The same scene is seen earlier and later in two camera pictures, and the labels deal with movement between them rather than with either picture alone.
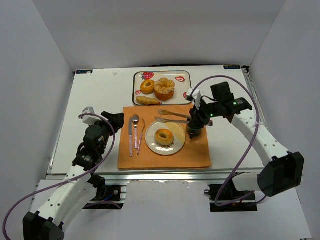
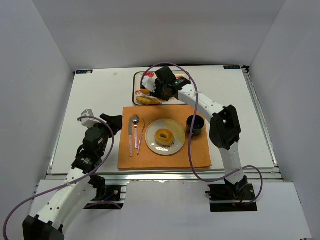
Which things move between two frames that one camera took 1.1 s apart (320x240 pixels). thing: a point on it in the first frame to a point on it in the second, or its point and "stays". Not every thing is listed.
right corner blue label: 232,67 stays
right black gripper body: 195,124 to 157,89
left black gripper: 110,122 stays
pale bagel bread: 163,136 stays
